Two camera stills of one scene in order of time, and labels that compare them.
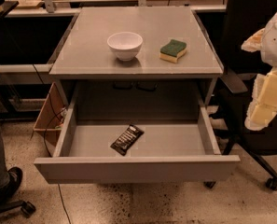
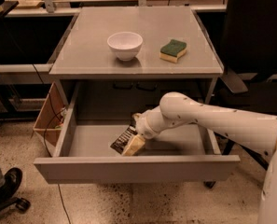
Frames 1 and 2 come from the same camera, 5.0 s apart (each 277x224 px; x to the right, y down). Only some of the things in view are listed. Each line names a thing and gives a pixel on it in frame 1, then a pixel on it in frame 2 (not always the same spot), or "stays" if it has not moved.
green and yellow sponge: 173,50 stays
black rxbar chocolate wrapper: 129,138 stays
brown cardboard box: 50,118 stays
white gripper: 276,42 to 142,128
